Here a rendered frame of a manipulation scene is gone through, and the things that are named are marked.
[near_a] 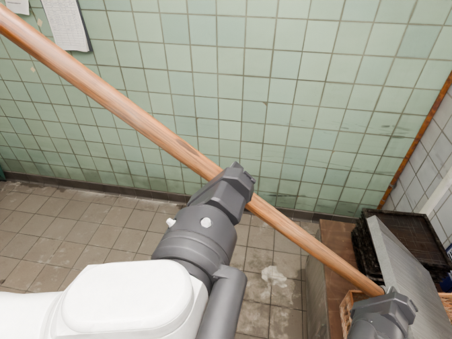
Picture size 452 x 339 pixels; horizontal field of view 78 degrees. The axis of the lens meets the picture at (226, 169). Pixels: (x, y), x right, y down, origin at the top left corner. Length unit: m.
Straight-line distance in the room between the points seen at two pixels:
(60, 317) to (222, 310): 0.14
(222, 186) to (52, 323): 0.23
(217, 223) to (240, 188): 0.07
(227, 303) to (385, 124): 1.71
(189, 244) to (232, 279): 0.06
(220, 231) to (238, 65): 1.41
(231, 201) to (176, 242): 0.10
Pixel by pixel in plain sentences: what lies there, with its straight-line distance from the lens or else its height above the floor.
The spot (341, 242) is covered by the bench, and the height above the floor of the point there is 0.58.
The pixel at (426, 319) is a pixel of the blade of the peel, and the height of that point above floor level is 1.04.
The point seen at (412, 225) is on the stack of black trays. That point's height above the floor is 0.80.
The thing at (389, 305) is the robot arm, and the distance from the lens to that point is 0.65.
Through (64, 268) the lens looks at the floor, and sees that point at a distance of 2.37.
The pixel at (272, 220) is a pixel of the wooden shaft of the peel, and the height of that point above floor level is 1.44.
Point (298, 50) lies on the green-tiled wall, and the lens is 1.63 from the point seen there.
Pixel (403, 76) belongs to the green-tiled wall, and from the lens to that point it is 1.79.
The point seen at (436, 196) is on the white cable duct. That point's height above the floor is 0.80.
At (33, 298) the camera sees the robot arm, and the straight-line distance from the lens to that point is 0.35.
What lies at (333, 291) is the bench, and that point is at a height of 0.58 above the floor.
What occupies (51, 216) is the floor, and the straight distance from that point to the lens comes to 2.77.
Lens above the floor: 1.82
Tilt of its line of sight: 41 degrees down
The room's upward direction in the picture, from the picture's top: straight up
